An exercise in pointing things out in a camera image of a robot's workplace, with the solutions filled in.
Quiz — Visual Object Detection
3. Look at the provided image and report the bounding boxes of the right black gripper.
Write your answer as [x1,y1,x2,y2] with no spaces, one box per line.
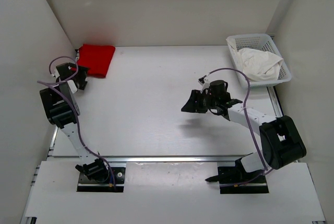
[182,90,219,114]

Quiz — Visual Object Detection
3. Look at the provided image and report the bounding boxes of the red t shirt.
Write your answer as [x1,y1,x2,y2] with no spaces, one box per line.
[77,44,116,78]

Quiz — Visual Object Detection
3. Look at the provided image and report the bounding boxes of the white t shirt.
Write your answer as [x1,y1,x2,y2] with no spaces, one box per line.
[225,37,284,82]

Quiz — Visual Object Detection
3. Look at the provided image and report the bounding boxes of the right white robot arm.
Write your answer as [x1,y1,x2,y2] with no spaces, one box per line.
[181,80,307,185]

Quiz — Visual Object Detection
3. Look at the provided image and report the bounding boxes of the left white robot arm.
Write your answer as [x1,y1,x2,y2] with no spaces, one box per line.
[40,63,110,183]

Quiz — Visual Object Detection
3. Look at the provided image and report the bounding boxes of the white plastic basket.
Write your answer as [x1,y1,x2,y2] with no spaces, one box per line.
[225,33,292,88]

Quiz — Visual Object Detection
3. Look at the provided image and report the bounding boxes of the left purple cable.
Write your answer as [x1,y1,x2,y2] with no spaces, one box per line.
[37,56,116,185]

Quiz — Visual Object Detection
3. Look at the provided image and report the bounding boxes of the purple cable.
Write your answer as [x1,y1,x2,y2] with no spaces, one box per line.
[198,68,273,176]
[37,56,116,185]

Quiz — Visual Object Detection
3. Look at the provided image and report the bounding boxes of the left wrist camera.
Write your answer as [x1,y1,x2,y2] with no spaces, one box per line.
[53,68,59,78]

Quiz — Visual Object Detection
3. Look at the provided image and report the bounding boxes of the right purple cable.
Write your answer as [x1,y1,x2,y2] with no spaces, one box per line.
[198,68,273,176]

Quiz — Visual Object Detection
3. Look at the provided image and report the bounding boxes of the aluminium table rail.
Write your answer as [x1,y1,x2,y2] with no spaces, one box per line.
[49,155,295,163]

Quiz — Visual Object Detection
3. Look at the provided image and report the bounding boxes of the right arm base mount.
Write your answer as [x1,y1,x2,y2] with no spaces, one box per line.
[205,158,269,194]

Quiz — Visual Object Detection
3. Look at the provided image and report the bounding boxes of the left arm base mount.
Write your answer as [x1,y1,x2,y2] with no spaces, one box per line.
[76,165,126,193]

